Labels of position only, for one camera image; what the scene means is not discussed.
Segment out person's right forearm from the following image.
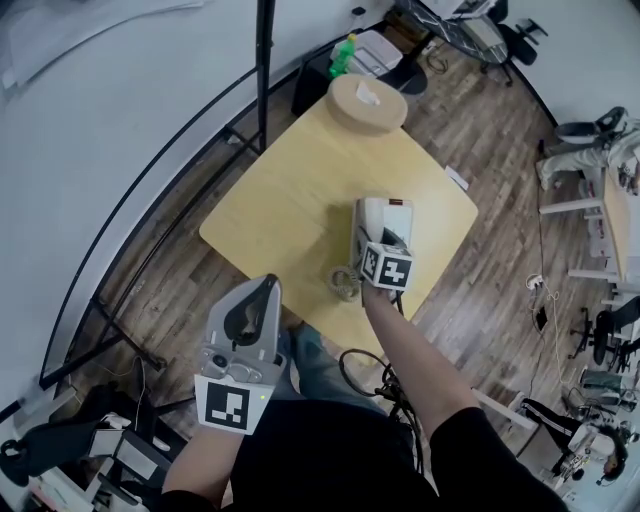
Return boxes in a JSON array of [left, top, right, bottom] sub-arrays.
[[360, 285, 482, 438]]

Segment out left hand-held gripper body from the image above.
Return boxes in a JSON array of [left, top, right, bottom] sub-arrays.
[[193, 344, 290, 437]]

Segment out white desk telephone base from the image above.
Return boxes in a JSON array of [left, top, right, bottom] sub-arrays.
[[382, 197, 417, 247]]

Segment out round black marble table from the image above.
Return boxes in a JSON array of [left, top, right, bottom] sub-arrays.
[[389, 0, 509, 97]]

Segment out black swivel chair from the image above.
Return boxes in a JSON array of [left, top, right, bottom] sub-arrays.
[[568, 294, 640, 372]]

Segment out green plastic bottle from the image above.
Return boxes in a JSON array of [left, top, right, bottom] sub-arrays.
[[328, 33, 359, 79]]

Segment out white paper slip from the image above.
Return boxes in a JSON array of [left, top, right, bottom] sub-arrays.
[[443, 165, 471, 192]]

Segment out black office chair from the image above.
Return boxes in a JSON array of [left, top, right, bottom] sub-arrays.
[[479, 18, 550, 87]]

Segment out black low cabinet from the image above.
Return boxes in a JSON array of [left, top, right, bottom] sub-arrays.
[[290, 53, 334, 118]]

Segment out white storage bin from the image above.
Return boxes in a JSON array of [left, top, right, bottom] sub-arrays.
[[349, 29, 404, 79]]

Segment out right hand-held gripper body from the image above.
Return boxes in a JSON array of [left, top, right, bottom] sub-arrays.
[[355, 224, 416, 291]]

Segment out person's blue jeans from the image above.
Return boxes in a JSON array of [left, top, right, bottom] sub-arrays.
[[277, 322, 389, 417]]

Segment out round beige tissue box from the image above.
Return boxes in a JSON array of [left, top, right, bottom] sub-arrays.
[[326, 74, 409, 136]]

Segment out black equipment bag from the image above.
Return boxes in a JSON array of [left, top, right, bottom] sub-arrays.
[[0, 420, 102, 490]]

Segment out black-framed whiteboard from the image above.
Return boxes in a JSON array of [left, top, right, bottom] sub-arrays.
[[0, 0, 274, 392]]

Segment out person's left forearm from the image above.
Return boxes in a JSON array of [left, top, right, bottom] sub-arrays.
[[160, 427, 249, 502]]

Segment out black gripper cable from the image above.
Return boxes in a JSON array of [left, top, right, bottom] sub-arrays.
[[338, 346, 432, 477]]

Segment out wooden table with white legs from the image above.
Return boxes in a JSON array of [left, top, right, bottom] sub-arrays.
[[538, 163, 640, 287]]

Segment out telephone cord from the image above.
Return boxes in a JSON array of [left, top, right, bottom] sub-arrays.
[[326, 265, 362, 305]]

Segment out brown cardboard box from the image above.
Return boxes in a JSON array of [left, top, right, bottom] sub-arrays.
[[384, 10, 432, 54]]

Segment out black whiteboard stand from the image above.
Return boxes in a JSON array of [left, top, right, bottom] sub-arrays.
[[89, 0, 277, 374]]

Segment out person's black shirt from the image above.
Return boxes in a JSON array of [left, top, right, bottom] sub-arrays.
[[159, 398, 572, 512]]

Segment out black floor cable coil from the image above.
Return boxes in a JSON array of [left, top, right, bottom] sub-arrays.
[[424, 49, 452, 75]]

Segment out grey flat box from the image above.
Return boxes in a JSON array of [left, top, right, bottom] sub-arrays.
[[466, 21, 507, 52]]

